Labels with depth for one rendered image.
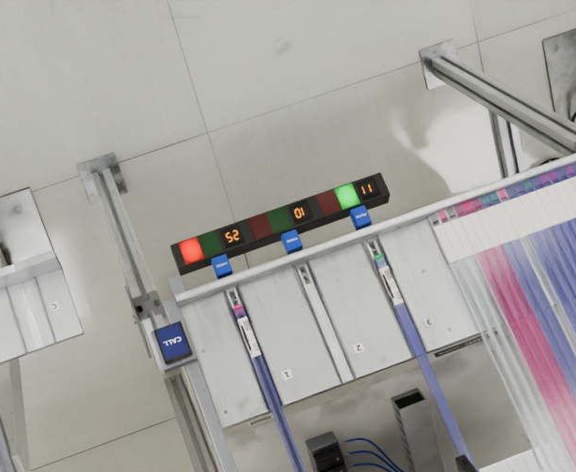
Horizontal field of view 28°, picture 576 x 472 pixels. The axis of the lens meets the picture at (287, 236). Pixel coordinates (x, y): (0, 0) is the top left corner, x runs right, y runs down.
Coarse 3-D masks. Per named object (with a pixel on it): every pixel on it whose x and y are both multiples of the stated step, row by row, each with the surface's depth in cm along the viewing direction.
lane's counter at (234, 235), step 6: (228, 228) 176; (234, 228) 176; (222, 234) 176; (228, 234) 176; (234, 234) 176; (240, 234) 176; (228, 240) 176; (234, 240) 176; (240, 240) 176; (228, 246) 175
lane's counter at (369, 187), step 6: (366, 180) 179; (372, 180) 179; (360, 186) 179; (366, 186) 179; (372, 186) 179; (360, 192) 178; (366, 192) 178; (372, 192) 178; (378, 192) 178; (366, 198) 178
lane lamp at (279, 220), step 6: (276, 210) 177; (282, 210) 177; (270, 216) 177; (276, 216) 177; (282, 216) 177; (270, 222) 177; (276, 222) 177; (282, 222) 177; (288, 222) 177; (276, 228) 176; (282, 228) 176; (288, 228) 176
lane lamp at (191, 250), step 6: (192, 240) 175; (180, 246) 175; (186, 246) 175; (192, 246) 175; (198, 246) 175; (186, 252) 175; (192, 252) 175; (198, 252) 175; (186, 258) 174; (192, 258) 174; (198, 258) 174
